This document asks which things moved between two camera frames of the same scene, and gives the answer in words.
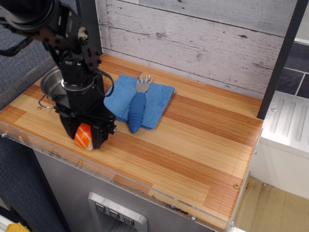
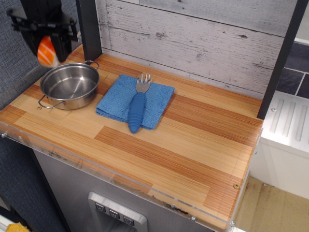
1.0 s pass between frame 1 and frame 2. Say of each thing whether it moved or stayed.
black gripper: moved
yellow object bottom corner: stayed
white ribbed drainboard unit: stayed
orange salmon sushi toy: moved
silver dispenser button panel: stayed
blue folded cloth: stayed
